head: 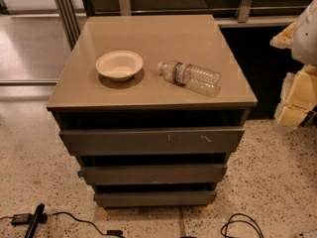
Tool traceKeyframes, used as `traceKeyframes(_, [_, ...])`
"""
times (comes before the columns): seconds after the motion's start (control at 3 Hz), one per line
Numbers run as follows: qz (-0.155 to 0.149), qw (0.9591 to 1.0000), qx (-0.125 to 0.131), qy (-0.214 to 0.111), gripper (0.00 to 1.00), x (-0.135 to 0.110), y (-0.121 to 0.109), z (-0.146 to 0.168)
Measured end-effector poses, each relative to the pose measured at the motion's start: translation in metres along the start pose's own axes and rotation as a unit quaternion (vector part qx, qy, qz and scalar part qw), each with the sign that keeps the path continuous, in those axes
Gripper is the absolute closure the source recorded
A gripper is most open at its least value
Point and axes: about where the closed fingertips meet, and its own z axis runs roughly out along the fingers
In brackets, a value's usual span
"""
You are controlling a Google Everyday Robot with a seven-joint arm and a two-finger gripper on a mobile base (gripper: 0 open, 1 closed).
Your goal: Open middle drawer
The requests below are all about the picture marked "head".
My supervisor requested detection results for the black looped cable right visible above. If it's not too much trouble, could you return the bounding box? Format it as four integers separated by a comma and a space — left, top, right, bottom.
220, 213, 264, 238

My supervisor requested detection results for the metal shelf rack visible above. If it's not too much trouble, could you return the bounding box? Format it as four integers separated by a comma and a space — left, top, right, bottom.
54, 0, 312, 46

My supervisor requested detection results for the grey drawer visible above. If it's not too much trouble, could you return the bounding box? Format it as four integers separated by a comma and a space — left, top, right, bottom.
81, 164, 227, 185
60, 127, 245, 156
94, 190, 216, 207

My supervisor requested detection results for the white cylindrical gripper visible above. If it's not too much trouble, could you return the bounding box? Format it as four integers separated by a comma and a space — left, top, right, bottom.
269, 23, 317, 128

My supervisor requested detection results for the clear plastic water bottle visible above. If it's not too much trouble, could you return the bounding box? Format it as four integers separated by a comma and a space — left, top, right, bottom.
158, 60, 221, 97

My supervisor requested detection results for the black power adapter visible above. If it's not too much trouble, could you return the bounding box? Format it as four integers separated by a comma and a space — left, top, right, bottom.
11, 213, 32, 226

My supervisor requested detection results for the white paper bowl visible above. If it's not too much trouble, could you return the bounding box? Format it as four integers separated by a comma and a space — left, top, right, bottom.
95, 51, 144, 81

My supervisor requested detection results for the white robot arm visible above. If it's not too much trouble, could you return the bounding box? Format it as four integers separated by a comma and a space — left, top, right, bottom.
269, 0, 317, 131

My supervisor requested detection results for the black floor cable left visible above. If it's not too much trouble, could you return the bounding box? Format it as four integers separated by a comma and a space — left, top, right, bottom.
47, 211, 125, 238

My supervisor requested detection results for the grey three-drawer cabinet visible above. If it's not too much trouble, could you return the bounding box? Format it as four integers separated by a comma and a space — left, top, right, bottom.
48, 15, 257, 194

